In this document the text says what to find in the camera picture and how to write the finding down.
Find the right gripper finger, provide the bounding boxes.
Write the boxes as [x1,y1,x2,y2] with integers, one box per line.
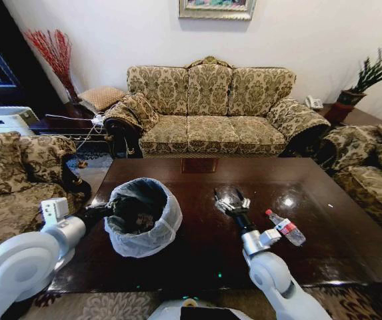
[213,187,234,213]
[231,188,252,210]

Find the trash bin with white liner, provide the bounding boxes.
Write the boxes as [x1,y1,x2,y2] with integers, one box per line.
[103,177,183,259]

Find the crumpled trash in bin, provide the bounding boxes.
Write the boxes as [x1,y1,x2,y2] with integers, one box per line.
[131,213,155,231]

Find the clear plastic bottle red cap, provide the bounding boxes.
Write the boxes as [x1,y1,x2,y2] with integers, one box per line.
[265,209,307,247]

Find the floral three-seat sofa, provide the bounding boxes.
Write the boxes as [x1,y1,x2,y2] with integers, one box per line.
[103,56,332,159]

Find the patterned floor rug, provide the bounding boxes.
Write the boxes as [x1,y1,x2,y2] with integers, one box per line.
[9,282,382,320]

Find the dark wooden side table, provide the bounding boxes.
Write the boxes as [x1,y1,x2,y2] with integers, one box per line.
[29,101,112,143]
[319,102,382,128]

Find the floral armchair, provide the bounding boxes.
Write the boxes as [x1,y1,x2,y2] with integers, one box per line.
[320,121,382,241]
[0,131,92,265]

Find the tan quilted cushion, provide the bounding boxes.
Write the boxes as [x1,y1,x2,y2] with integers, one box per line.
[77,86,127,113]

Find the white robot front shell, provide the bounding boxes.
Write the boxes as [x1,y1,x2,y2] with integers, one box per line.
[146,294,255,320]

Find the white telephone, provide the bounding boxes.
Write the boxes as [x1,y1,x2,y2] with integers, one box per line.
[303,95,325,110]

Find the white box appliance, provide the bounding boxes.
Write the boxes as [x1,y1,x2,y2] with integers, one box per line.
[0,106,41,136]

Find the red dried branches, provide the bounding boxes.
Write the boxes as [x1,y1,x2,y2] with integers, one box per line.
[23,29,79,103]

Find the green potted plant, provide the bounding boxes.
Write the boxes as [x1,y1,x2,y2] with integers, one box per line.
[335,47,382,116]

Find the dark wooden cabinet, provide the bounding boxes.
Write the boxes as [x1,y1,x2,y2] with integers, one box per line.
[0,0,63,118]

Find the framed painting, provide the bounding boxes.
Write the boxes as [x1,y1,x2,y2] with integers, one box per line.
[177,0,257,22]

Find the white charger cable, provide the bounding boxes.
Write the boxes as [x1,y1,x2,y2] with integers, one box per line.
[45,105,111,153]

